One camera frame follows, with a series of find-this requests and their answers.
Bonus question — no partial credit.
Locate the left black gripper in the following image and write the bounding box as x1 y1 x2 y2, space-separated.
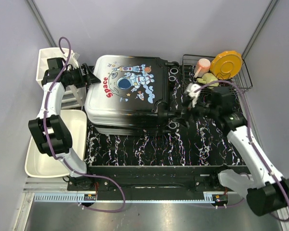
64 64 101 89

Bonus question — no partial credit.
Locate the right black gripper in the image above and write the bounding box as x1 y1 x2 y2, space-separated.
173 94 219 129

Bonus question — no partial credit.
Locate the black white space suitcase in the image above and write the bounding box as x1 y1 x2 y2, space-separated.
84 55 179 136

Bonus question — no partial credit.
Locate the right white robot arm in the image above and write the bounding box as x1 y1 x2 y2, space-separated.
181 84 289 217

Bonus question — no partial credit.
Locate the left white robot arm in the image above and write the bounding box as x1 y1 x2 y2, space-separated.
28 55 179 191

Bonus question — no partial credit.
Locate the white drawer organizer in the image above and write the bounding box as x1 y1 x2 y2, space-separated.
35 47 87 109

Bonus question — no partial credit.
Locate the green ceramic mug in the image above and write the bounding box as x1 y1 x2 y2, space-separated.
197 73 219 89

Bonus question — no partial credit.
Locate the pink plastic cup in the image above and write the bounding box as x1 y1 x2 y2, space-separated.
194 58 211 78

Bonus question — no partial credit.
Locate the yellow round plate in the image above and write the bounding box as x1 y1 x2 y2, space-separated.
210 51 243 80

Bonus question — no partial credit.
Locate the white plastic basin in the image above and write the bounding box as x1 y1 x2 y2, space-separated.
25 110 87 178

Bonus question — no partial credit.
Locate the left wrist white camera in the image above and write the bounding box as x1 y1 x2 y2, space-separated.
72 52 79 60

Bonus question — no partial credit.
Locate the wrist white camera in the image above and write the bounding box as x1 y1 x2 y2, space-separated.
72 52 79 60
184 83 201 108

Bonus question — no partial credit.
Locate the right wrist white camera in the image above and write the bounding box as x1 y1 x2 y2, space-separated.
184 83 201 108

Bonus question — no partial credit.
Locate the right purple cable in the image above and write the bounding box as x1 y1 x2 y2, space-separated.
195 80 289 221

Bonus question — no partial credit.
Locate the purple cable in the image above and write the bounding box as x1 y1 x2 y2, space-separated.
43 36 126 213
195 80 289 221

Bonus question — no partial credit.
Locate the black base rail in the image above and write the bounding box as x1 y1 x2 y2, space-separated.
67 165 238 194

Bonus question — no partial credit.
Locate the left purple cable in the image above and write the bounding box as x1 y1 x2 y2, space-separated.
43 36 126 213

